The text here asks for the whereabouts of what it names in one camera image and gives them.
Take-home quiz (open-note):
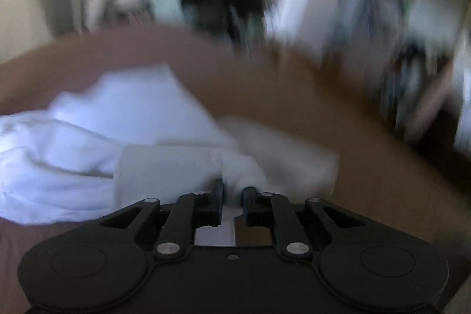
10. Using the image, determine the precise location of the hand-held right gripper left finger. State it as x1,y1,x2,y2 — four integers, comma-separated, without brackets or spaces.
99,179,225,262

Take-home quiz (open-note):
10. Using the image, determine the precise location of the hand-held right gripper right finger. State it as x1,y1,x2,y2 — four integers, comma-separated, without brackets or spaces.
241,186,369,262

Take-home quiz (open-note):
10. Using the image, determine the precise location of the white shirt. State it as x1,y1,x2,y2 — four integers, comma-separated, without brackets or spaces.
0,64,340,247

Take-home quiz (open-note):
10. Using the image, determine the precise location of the pale green garment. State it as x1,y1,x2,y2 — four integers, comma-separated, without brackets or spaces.
149,0,185,25

